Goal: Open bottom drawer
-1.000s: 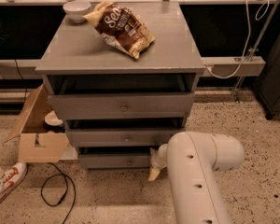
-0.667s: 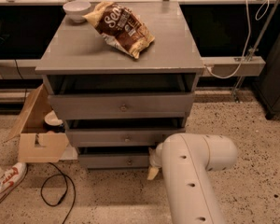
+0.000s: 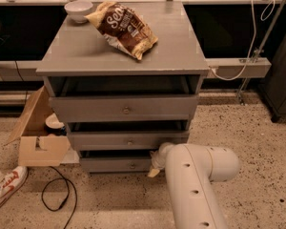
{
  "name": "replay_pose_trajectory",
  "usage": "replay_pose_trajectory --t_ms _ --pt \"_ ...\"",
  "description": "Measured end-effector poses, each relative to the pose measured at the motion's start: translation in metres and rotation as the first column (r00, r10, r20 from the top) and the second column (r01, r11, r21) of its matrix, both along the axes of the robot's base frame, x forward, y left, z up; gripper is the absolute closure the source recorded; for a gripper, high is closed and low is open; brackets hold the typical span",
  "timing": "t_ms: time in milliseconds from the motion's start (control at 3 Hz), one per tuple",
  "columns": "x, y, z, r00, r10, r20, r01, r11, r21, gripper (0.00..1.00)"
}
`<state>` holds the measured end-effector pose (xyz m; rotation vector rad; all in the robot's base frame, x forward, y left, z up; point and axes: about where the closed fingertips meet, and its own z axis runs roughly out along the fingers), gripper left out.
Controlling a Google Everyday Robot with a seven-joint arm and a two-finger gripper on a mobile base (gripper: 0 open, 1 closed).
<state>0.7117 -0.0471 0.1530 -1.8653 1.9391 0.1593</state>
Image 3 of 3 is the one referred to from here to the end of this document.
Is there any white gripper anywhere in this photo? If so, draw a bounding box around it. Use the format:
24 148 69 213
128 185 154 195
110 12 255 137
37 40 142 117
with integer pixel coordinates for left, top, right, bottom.
147 142 174 177

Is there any grey bottom drawer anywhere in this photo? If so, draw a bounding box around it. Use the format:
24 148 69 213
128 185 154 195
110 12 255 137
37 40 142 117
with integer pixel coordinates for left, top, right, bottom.
79 150 151 173

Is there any grey drawer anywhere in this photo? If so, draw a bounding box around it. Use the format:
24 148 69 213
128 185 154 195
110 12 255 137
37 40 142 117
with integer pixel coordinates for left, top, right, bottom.
68 131 189 151
50 95 197 123
79 150 151 173

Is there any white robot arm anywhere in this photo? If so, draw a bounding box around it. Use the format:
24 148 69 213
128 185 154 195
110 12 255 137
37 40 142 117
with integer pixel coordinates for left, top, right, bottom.
149 143 240 229

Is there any grey top drawer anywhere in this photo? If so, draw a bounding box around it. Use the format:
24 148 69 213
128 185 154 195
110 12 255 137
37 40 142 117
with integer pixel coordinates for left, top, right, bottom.
50 95 197 123

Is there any grey middle drawer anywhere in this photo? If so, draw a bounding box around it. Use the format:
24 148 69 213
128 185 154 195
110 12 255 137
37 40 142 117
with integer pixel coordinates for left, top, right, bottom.
68 131 189 151

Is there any grey drawer cabinet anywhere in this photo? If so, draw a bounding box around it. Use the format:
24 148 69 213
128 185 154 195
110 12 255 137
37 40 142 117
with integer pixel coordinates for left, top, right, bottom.
36 1 210 174

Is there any open cardboard box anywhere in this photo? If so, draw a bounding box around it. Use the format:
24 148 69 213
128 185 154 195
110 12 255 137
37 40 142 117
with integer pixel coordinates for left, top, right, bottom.
7 87 70 167

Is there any white bowl in box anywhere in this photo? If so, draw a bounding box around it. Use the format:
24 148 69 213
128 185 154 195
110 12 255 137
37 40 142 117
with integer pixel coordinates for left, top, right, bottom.
45 114 64 129

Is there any white red sneaker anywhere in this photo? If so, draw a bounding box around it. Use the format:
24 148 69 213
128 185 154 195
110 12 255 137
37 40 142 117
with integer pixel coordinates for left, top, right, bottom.
0 166 28 207

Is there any brown coffee pads bag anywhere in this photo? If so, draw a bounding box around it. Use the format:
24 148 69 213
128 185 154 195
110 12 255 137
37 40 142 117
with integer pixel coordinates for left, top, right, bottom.
86 2 158 60

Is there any dark grey side cabinet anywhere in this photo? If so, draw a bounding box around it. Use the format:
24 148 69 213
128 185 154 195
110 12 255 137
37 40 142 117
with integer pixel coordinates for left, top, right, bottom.
259 34 286 122

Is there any white ceramic bowl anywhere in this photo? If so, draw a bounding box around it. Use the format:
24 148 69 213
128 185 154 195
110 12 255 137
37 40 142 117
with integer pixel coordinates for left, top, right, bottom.
64 0 93 23

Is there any metal stand pole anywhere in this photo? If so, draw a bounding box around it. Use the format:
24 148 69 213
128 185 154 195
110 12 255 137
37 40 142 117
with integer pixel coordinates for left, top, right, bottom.
236 0 286 106

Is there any black floor cable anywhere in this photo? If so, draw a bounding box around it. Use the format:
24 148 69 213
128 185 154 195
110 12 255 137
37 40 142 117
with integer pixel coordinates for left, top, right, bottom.
41 166 78 229

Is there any grey wall rail ledge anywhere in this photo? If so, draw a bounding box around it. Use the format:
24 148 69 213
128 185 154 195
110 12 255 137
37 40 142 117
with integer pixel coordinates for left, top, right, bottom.
0 57 271 81

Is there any white hanging cable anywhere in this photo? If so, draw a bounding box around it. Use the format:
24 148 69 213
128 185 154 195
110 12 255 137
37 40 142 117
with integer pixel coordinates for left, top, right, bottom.
209 0 276 81

